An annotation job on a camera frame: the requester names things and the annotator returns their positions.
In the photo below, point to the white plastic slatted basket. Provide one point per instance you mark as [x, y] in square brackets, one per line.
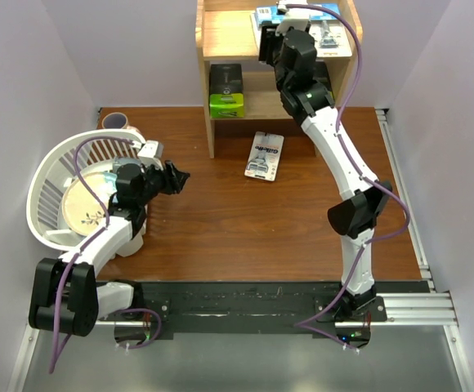
[92, 151]

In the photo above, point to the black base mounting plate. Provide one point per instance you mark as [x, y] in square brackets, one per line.
[164, 309]

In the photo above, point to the white Gillette razor blister pack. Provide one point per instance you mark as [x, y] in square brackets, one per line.
[264, 157]

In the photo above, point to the blue razor blister pack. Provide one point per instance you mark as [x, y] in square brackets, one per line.
[331, 37]
[264, 16]

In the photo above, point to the purple and pink mug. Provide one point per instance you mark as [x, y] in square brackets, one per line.
[115, 120]

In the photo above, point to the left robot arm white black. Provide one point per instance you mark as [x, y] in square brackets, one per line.
[66, 297]

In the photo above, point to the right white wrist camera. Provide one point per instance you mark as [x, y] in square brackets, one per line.
[295, 16]

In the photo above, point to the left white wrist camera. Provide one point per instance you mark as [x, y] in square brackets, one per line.
[151, 153]

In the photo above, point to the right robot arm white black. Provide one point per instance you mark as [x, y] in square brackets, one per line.
[363, 195]

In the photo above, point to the aluminium frame rail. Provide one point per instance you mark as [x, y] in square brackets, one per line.
[419, 307]

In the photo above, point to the grey cup in basket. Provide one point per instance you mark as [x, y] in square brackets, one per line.
[121, 161]

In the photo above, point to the cream and teal plate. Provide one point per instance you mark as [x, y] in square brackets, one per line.
[81, 211]

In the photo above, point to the wooden two-tier shelf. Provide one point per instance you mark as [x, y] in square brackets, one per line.
[224, 31]

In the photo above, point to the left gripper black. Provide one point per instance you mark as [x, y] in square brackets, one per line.
[173, 180]

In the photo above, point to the white bowl under basket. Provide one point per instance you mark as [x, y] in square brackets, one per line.
[133, 246]

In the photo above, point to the black green razor box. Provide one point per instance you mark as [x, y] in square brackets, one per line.
[226, 91]
[321, 74]

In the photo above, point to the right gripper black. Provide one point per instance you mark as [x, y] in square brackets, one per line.
[269, 39]

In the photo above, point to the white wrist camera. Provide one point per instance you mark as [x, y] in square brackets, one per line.
[295, 16]
[151, 153]

